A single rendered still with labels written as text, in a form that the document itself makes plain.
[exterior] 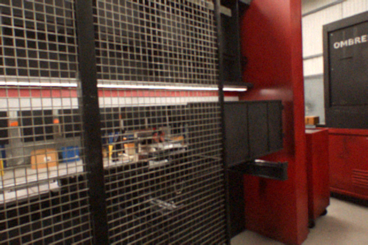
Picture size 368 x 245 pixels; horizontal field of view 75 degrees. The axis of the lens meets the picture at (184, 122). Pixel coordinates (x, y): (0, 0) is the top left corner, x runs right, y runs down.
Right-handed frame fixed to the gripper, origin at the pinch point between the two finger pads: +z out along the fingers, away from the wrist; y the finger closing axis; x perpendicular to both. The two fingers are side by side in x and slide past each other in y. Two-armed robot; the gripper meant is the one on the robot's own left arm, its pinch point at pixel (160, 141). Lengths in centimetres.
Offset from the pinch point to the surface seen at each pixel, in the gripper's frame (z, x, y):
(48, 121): -9, -34, -91
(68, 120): -9, -34, -81
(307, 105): -96, 141, 757
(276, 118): 22, -67, 72
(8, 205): 34, -48, -115
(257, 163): 50, -48, 45
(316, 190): 94, -35, 136
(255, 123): 24, -67, 39
